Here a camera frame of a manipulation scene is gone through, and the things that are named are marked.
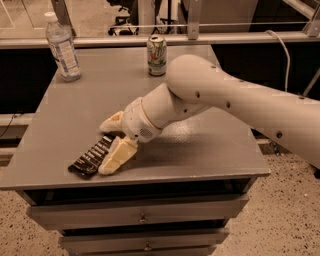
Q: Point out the grey drawer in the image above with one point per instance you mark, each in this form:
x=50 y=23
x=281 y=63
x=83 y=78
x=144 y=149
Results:
x=144 y=242
x=138 y=212

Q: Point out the metal window rail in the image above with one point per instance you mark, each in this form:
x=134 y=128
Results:
x=172 y=40

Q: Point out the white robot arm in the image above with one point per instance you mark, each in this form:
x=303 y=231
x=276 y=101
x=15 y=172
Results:
x=194 y=84

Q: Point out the black office chair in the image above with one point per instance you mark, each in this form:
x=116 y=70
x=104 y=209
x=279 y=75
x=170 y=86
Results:
x=125 y=25

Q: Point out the black rxbar chocolate bar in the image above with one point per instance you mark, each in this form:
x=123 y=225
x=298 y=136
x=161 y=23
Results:
x=88 y=163

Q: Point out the grey drawer cabinet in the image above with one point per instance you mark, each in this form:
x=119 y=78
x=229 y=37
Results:
x=174 y=197

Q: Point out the top grey drawer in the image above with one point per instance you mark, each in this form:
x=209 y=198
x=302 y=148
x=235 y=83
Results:
x=138 y=212

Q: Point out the green white 7up can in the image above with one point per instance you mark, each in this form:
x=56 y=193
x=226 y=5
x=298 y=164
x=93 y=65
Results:
x=156 y=55

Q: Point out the clear plastic water bottle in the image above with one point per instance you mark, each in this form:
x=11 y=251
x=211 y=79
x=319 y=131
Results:
x=62 y=48

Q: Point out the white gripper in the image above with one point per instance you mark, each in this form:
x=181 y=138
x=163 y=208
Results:
x=137 y=119

